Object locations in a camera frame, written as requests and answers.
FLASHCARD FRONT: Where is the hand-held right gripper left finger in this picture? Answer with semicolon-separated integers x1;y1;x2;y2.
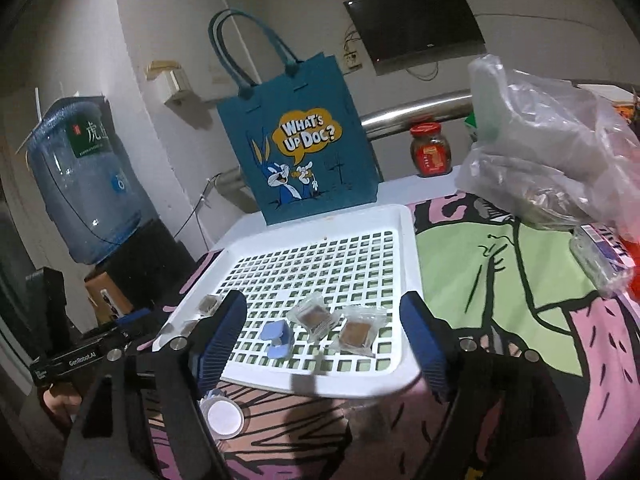
60;289;249;480

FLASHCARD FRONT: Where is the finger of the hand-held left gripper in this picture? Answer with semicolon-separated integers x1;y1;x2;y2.
113;308;154;335

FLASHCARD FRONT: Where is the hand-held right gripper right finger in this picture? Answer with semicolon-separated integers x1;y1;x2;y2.
400;290;586;480

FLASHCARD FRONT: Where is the white perforated plastic tray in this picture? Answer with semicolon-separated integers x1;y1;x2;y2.
152;203;426;401

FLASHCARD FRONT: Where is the person's left hand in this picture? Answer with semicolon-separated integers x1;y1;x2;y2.
42;385;81;428

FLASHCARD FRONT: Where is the brown cardboard box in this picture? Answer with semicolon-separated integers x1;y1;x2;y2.
85;270;133;326

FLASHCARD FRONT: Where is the black cabinet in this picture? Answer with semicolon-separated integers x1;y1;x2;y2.
85;217;196;321

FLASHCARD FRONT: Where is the pink cartoon printed blanket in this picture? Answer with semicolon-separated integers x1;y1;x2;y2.
140;192;640;480

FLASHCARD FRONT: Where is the blue water dispenser bottle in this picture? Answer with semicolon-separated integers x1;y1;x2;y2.
27;97;151;265

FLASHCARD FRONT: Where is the teal cartoon tote bag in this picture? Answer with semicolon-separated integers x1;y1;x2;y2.
209;9;381;226

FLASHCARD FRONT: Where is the red-lidded glass jar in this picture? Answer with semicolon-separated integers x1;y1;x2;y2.
410;122;453;177

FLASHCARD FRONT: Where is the blue white packet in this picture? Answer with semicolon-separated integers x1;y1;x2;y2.
572;222;636;281

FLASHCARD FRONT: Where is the clear plastic bag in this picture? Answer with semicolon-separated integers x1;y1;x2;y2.
456;54;640;301

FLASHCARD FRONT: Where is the green white carton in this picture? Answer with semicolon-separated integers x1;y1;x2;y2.
462;112;483;143

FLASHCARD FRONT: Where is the black cable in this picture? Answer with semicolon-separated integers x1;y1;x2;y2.
172;174;223;241

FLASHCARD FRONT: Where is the white wall switch box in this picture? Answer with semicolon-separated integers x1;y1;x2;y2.
146;60;193;106

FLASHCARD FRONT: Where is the wall power socket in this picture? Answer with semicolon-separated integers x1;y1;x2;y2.
342;30;363;71

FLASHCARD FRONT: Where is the black wall television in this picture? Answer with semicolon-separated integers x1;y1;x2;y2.
344;0;487;77

